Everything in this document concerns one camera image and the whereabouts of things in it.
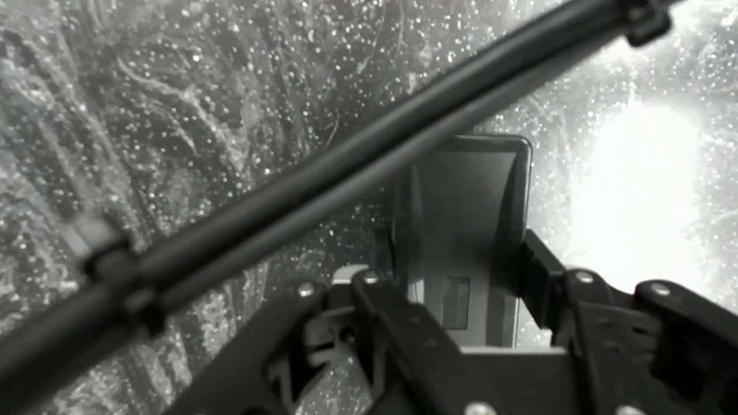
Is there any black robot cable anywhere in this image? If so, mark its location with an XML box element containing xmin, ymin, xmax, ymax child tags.
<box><xmin>0</xmin><ymin>0</ymin><xmax>678</xmax><ymax>410</ymax></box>

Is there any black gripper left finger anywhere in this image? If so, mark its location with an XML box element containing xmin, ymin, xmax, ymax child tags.
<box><xmin>166</xmin><ymin>279</ymin><xmax>462</xmax><ymax>415</ymax></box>

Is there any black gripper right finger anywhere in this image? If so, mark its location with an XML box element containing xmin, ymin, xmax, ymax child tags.
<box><xmin>522</xmin><ymin>231</ymin><xmax>738</xmax><ymax>415</ymax></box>

